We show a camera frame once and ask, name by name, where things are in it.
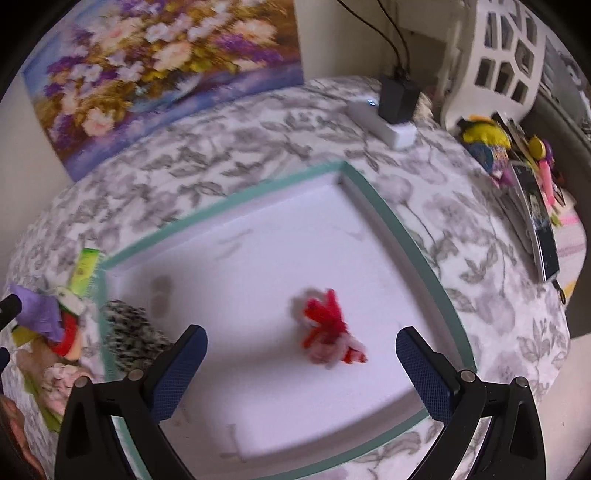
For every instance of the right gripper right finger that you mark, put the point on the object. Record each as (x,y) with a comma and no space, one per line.
(513,446)

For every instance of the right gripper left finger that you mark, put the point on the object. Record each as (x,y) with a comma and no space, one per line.
(88,446)

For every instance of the purple cloth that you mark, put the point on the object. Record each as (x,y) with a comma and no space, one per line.
(39,313)

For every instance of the leopard print scrunchie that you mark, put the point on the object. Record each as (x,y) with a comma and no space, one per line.
(131,339)

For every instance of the red pink yarn scrunchie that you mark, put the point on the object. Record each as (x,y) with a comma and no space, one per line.
(327,340)

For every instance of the pink floral scrunchie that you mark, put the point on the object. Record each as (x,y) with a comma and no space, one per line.
(53,377)

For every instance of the green small box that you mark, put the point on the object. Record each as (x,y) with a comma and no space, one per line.
(84,271)

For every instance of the black smartphone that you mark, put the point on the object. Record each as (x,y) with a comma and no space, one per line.
(537,221)

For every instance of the floral grey tablecloth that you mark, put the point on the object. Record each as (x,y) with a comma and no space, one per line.
(440,193)

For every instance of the white tray teal rim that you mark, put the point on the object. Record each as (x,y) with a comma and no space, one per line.
(258,408)

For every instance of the floral painting canvas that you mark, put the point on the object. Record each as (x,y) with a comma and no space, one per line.
(112,72)

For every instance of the pink toy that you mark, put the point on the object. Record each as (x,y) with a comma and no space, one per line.
(542,153)

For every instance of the yellow toy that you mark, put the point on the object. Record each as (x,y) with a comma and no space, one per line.
(480,129)

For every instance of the white power strip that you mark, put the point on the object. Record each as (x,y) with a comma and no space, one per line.
(365,114)

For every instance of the black power adapter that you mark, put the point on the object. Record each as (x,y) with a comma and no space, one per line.
(398,100)

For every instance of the white lattice chair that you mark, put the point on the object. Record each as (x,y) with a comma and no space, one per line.
(493,62)

